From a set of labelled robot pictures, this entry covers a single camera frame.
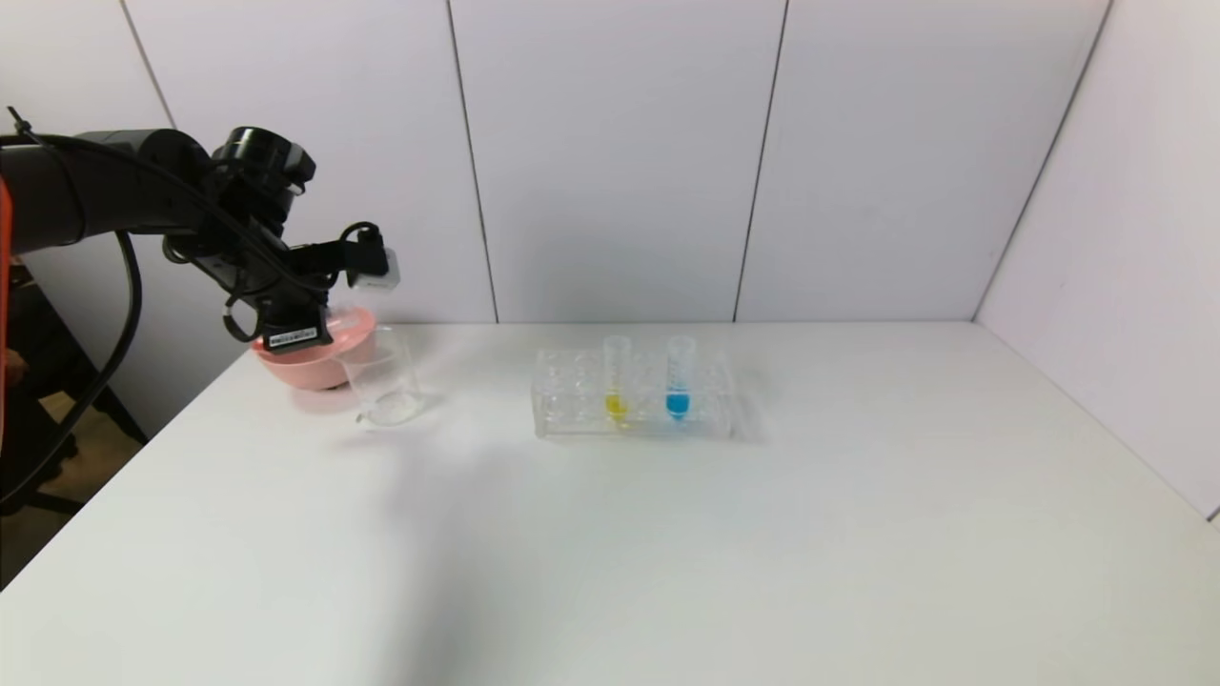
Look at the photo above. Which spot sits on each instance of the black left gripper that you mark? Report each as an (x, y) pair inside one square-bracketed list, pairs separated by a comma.
[(294, 334)]

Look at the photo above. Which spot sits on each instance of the test tube with blue pigment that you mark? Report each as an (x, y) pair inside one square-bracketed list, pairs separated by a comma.
[(678, 405)]

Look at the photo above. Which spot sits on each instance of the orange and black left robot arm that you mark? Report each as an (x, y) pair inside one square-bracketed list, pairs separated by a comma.
[(86, 191)]

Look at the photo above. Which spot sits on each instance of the test tube with yellow pigment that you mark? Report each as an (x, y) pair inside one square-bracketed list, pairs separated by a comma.
[(617, 407)]

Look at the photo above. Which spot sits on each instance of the clear acrylic test tube rack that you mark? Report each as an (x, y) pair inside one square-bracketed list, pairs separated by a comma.
[(705, 400)]

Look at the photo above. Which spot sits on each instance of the bare person hand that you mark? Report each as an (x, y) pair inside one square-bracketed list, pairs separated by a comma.
[(11, 365)]

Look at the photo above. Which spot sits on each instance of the pink plastic bowl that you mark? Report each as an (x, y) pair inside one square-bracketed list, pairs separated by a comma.
[(315, 367)]

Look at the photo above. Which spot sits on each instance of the clear glass beaker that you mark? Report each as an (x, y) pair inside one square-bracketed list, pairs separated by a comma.
[(383, 372)]

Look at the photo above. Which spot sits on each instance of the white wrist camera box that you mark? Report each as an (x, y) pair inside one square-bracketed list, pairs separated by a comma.
[(376, 272)]

